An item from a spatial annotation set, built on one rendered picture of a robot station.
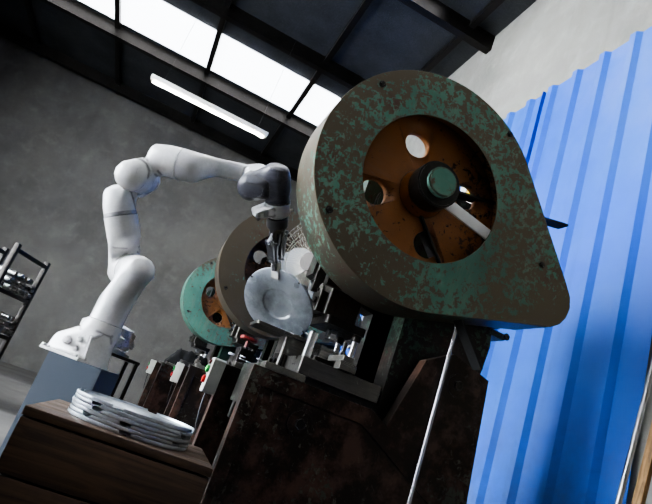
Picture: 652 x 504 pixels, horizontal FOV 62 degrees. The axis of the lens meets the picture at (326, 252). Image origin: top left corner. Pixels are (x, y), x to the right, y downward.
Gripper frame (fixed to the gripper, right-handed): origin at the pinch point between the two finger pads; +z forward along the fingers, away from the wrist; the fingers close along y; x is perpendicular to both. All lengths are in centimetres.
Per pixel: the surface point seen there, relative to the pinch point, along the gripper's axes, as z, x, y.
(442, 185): -39, -53, 10
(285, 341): 21.5, -10.2, -10.5
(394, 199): -31, -38, 10
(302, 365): 18.5, -24.0, -24.3
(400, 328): 15.8, -45.9, 9.5
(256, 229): 40, 80, 116
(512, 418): 89, -90, 76
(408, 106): -59, -36, 22
